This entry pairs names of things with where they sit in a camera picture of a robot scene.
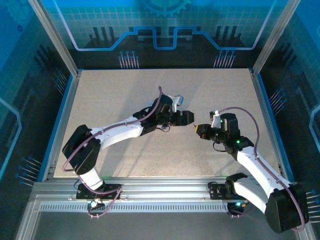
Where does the small lit connector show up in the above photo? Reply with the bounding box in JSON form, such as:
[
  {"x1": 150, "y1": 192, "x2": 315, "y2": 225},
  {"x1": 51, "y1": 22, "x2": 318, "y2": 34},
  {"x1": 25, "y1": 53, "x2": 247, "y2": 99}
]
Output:
[
  {"x1": 228, "y1": 201, "x2": 248, "y2": 211},
  {"x1": 87, "y1": 198, "x2": 106, "y2": 210}
]

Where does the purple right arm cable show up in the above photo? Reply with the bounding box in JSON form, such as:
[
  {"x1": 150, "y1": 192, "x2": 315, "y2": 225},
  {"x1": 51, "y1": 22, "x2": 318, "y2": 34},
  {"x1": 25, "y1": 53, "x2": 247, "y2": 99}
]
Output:
[{"x1": 216, "y1": 106, "x2": 307, "y2": 232}]

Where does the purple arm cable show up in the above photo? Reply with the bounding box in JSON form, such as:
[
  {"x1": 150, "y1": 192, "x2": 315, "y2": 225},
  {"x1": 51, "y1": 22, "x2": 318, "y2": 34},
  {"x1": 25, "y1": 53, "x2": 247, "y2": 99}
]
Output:
[
  {"x1": 61, "y1": 85, "x2": 166, "y2": 220},
  {"x1": 216, "y1": 106, "x2": 307, "y2": 232}
]

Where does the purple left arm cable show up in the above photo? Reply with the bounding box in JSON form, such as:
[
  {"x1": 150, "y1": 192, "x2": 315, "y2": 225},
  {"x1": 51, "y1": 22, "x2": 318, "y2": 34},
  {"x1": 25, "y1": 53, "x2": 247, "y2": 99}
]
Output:
[{"x1": 61, "y1": 85, "x2": 166, "y2": 220}]

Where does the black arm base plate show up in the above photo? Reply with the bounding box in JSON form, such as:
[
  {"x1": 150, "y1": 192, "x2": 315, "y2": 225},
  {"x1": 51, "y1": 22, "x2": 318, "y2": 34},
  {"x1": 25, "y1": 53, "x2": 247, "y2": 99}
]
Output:
[
  {"x1": 208, "y1": 181, "x2": 241, "y2": 201},
  {"x1": 75, "y1": 183, "x2": 123, "y2": 201}
]

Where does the aluminium mounting rail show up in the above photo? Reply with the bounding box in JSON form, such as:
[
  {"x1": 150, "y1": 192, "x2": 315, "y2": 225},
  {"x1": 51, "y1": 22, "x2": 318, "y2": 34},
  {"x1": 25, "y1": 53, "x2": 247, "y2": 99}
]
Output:
[{"x1": 32, "y1": 176, "x2": 297, "y2": 201}]

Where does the slotted grey cable duct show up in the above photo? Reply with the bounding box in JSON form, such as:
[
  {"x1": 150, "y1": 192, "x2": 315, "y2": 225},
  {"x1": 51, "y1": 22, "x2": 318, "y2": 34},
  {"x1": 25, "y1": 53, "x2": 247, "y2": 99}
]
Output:
[{"x1": 39, "y1": 202, "x2": 232, "y2": 213}]

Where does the aluminium side rail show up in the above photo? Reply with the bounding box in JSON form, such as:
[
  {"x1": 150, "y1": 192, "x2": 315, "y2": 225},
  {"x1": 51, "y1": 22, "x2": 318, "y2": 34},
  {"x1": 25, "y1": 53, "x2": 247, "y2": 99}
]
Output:
[{"x1": 41, "y1": 69, "x2": 83, "y2": 182}]

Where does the aluminium frame post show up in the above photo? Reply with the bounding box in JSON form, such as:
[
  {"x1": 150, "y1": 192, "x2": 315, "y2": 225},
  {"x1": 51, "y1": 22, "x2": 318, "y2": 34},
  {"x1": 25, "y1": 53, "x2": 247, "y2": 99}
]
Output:
[
  {"x1": 27, "y1": 0, "x2": 82, "y2": 77},
  {"x1": 250, "y1": 0, "x2": 302, "y2": 77}
]

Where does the aluminium base frame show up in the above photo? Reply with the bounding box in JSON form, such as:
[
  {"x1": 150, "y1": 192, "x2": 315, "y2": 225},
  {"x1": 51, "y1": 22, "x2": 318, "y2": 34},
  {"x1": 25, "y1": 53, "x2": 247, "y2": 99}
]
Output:
[{"x1": 14, "y1": 193, "x2": 320, "y2": 240}]

